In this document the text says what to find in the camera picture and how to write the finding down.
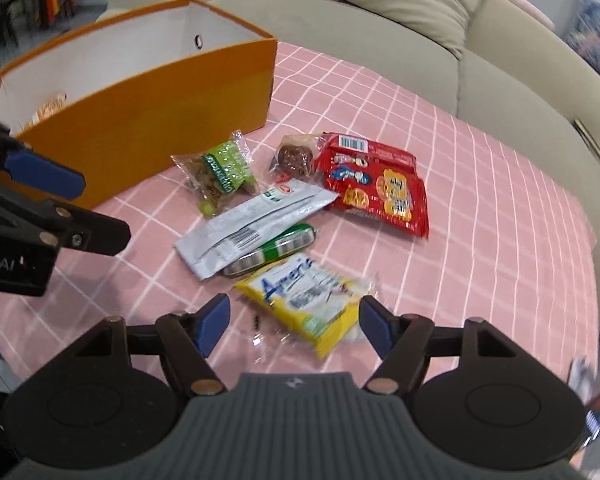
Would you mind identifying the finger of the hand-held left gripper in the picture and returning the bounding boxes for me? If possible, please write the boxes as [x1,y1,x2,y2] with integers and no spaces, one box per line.
[0,115,87,200]
[0,180,132,257]

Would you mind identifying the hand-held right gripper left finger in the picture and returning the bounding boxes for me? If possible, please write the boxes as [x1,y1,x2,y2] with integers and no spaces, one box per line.
[69,294,231,396]

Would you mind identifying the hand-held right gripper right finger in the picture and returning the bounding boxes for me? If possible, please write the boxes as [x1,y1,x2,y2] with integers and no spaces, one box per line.
[358,296,526,396]

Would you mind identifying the white silver snack packet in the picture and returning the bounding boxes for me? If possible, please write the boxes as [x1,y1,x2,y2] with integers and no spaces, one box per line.
[174,180,340,281]

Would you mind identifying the green sausage stick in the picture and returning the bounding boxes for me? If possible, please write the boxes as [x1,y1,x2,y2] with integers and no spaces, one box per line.
[222,222,320,277]

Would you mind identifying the orange cardboard box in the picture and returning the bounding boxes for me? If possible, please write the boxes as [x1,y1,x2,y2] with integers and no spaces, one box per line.
[0,0,278,211]

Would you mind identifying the red cartoon snack bag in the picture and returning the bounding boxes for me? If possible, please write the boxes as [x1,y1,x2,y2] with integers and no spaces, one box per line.
[312,132,430,239]

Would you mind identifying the clear green label snack packet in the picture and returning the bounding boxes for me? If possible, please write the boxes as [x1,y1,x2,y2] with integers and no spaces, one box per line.
[171,130,260,218]

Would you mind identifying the brown cake clear packet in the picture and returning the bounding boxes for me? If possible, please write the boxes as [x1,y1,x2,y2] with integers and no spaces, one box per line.
[266,132,326,183]

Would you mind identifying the beige snack packet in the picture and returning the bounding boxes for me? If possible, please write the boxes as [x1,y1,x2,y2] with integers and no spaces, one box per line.
[27,91,68,126]

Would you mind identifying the pink checkered cloth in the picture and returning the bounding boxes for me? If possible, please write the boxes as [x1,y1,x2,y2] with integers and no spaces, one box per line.
[0,42,600,401]

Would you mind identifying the beige sofa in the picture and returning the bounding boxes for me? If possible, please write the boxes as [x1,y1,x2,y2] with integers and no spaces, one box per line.
[97,0,600,281]

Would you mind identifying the beige pillow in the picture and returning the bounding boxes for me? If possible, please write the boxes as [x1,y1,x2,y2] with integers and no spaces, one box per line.
[325,0,488,58]

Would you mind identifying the blue wall poster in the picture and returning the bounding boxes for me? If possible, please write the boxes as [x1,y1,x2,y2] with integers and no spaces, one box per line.
[562,0,600,86]

